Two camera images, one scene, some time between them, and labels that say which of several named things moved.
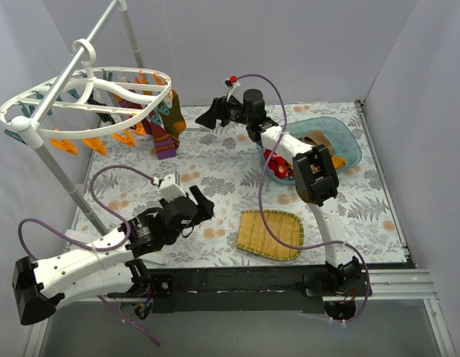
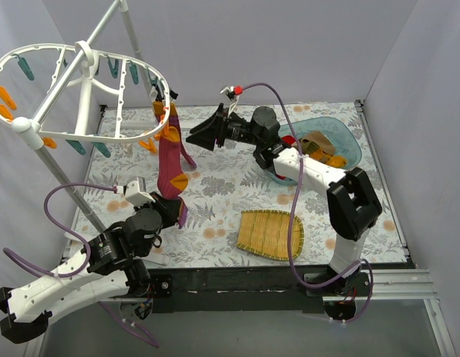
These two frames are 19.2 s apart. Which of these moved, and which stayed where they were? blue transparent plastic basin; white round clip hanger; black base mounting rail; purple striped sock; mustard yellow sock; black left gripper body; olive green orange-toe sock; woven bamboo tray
Moved: purple striped sock; olive green orange-toe sock; black left gripper body; white round clip hanger
Stayed: mustard yellow sock; blue transparent plastic basin; woven bamboo tray; black base mounting rail
